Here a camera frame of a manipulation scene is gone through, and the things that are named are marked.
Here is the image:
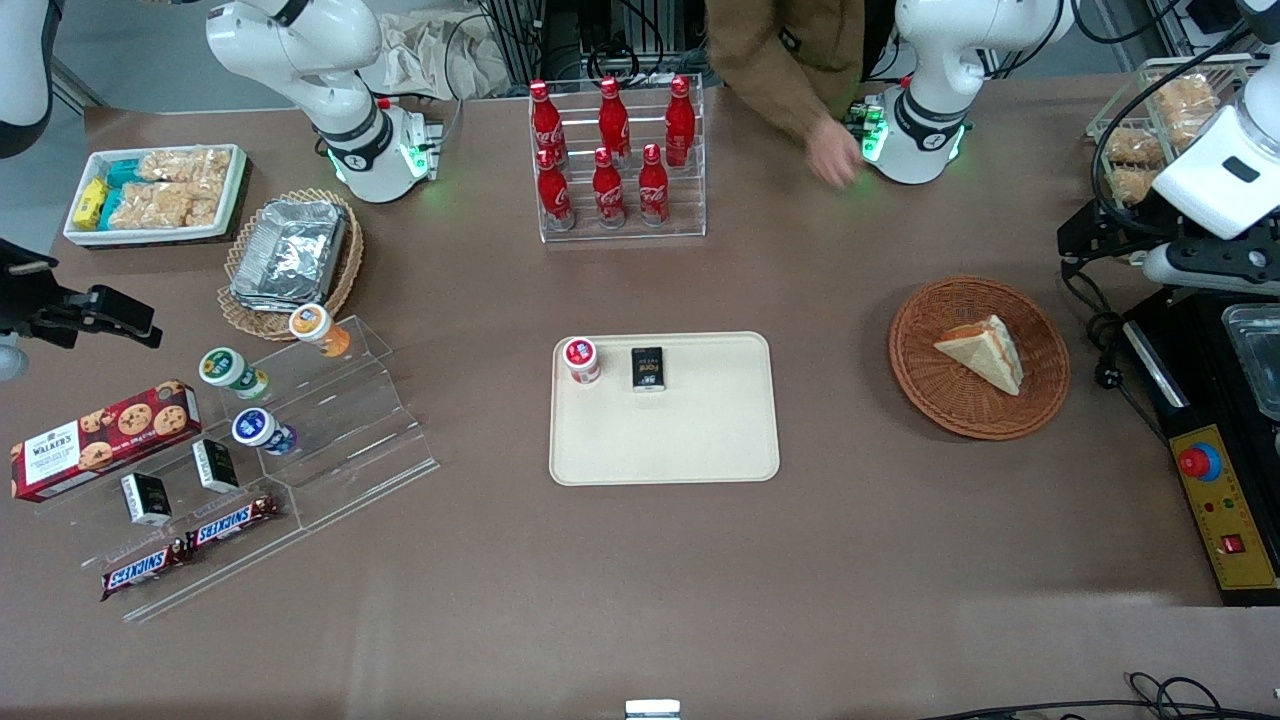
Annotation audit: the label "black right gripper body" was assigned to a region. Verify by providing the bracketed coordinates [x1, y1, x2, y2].
[0, 238, 63, 347]

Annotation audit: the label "triangular sandwich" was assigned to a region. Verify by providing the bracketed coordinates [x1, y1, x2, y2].
[934, 315, 1025, 397]

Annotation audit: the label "oval light wicker basket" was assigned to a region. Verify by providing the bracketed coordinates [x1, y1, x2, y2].
[217, 187, 366, 343]

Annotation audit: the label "white rectangular snack tray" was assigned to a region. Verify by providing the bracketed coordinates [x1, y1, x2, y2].
[62, 143, 249, 248]

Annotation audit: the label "round brown wicker basket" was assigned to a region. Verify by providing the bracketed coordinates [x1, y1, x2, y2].
[889, 276, 1072, 442]

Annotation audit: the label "beige plastic tray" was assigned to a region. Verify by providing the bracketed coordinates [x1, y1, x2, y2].
[549, 331, 780, 487]

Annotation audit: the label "person's bare hand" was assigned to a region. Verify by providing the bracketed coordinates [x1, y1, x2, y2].
[807, 117, 860, 188]

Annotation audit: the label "clear bag fried snack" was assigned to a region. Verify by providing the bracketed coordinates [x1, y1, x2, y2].
[1103, 127, 1167, 167]
[1150, 74, 1218, 129]
[1110, 167, 1163, 207]

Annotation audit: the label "small yellow snack box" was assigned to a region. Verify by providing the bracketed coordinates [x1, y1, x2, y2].
[71, 177, 110, 228]

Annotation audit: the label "clear bag rice snack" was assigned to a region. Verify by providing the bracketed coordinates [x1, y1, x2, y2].
[116, 180, 223, 230]
[138, 147, 234, 187]

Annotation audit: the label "green lid yogurt cup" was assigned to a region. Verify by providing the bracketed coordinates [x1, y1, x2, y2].
[197, 346, 270, 401]

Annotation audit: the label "red Walkers cookie box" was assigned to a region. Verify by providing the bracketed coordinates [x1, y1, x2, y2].
[9, 379, 203, 503]

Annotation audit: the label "clear plastic container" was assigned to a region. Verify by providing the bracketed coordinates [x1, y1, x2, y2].
[1221, 302, 1280, 422]

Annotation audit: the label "black countertop appliance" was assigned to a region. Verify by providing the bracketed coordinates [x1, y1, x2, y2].
[1119, 284, 1280, 608]

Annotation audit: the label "stacked aluminium foil containers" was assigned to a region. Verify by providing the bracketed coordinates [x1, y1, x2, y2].
[229, 199, 349, 312]

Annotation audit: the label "blue lid yogurt cup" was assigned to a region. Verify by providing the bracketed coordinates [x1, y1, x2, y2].
[231, 407, 299, 457]

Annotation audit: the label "orange lid yogurt cup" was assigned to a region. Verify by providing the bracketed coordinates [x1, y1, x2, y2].
[289, 303, 353, 359]

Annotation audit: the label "Snickers chocolate bar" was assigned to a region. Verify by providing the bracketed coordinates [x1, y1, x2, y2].
[99, 539, 194, 602]
[186, 493, 280, 552]

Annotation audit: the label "red emergency stop button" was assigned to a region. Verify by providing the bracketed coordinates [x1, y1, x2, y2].
[1177, 441, 1224, 484]

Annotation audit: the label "clear acrylic stepped display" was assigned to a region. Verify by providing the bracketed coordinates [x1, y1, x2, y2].
[28, 314, 441, 624]

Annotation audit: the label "yellow control box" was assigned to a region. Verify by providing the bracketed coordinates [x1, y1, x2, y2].
[1169, 424, 1280, 592]

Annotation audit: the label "brown jacket sleeve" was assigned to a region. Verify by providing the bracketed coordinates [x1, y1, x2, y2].
[704, 0, 867, 147]

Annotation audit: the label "crumpled beige paper bag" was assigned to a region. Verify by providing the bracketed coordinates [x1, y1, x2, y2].
[358, 8, 513, 102]

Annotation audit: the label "red cola bottle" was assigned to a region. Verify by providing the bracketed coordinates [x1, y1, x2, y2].
[536, 148, 577, 232]
[637, 143, 671, 227]
[528, 80, 564, 169]
[591, 147, 628, 230]
[664, 76, 697, 168]
[597, 77, 632, 163]

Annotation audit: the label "red lid yogurt cup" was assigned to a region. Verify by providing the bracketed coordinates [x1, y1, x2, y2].
[563, 337, 603, 387]

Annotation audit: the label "clear acrylic bottle rack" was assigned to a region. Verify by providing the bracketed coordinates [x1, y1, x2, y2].
[529, 74, 708, 244]

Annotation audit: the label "black power cable with plug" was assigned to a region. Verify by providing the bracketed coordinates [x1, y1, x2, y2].
[1059, 258, 1173, 443]

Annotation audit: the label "black floor cables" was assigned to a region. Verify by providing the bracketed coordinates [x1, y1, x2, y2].
[915, 671, 1280, 720]

